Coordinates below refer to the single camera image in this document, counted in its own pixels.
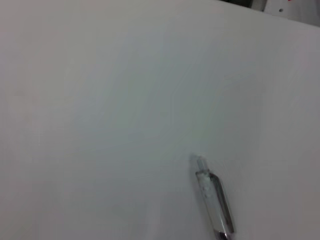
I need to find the silver grey pen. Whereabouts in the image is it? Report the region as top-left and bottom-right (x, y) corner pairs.
(191, 152), (237, 240)

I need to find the white perforated metal bracket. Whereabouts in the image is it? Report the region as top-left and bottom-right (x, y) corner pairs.
(263, 0), (302, 20)

